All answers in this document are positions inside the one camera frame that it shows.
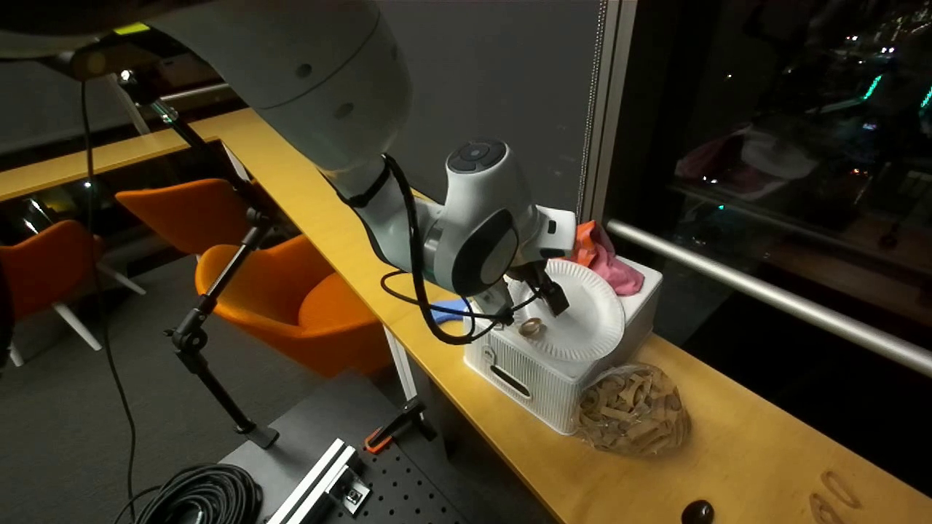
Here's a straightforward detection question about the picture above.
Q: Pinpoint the black perforated breadboard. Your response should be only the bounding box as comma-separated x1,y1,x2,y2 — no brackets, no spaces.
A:
220,375,508,524

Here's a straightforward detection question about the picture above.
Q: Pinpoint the white box with slot handle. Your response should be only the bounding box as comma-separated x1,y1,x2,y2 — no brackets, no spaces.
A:
464,254,671,437

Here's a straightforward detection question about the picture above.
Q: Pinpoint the white paper plate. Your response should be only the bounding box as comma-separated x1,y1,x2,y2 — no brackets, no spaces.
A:
523,256,632,371

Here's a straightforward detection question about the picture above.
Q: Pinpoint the brown crumpled object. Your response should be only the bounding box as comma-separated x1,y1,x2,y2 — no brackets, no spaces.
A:
572,362,697,461

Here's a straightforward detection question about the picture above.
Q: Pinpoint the tan rubber band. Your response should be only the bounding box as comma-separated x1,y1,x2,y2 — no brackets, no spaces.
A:
825,467,869,509
808,493,846,524

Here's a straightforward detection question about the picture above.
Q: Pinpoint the grey metal bar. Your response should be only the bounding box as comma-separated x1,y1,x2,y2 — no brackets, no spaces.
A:
378,324,425,404

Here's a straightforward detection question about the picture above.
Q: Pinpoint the light grey wrist camera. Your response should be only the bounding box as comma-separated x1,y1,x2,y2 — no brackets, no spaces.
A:
533,203,581,258

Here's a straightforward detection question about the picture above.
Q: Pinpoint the grey metal handrail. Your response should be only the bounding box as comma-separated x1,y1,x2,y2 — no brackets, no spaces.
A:
603,218,932,378

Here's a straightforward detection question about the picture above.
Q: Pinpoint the pink cloth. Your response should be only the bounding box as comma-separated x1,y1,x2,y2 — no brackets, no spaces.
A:
591,241,651,301

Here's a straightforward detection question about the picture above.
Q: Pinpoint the orange cloth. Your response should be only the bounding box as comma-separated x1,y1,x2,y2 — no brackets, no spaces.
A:
572,218,611,272

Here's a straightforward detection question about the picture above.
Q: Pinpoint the coiled black cable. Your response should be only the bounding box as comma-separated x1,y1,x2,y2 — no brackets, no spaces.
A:
113,464,269,524

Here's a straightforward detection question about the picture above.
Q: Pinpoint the small blue flat item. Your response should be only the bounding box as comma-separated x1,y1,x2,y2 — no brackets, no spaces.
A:
428,298,477,325

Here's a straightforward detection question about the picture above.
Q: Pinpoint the grey metal corner bracket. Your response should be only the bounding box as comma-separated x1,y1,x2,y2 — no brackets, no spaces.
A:
333,471,375,519

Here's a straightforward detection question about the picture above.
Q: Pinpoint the grey window frame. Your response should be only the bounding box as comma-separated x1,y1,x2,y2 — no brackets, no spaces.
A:
578,0,643,229

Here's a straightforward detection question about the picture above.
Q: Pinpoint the orange black clamp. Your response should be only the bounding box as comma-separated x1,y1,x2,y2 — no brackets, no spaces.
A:
362,398,438,461

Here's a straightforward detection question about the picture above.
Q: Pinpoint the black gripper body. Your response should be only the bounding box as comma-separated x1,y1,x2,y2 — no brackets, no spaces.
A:
508,254,563,301

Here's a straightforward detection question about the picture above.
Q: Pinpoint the small dark marker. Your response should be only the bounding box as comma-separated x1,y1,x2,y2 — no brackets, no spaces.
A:
680,497,718,524

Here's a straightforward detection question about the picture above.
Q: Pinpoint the aluminium extrusion rail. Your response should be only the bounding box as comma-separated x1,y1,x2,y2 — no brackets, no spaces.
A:
266,437,365,524

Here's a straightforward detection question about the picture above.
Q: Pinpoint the black camera stand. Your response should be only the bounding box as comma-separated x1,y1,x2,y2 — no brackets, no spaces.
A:
113,68,285,452

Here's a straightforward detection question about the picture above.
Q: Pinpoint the orange shell chair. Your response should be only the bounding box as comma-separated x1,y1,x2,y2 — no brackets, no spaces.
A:
0,216,150,356
113,175,259,258
189,232,393,384

